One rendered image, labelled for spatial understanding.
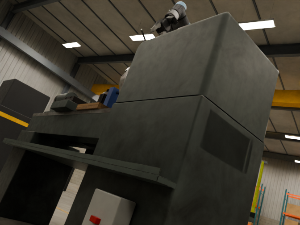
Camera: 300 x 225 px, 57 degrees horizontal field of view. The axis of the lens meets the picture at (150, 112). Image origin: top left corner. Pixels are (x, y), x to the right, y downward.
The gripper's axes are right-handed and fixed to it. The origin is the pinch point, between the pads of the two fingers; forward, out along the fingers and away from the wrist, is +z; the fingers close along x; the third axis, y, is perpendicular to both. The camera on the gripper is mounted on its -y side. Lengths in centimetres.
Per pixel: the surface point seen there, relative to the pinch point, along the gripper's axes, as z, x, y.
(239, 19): -782, -341, 447
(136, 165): 82, -11, -47
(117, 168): 84, -11, -36
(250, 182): 54, -55, -59
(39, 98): -71, -71, 527
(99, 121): 56, -16, 18
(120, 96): 46.6, -6.7, -4.5
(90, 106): 47, -11, 33
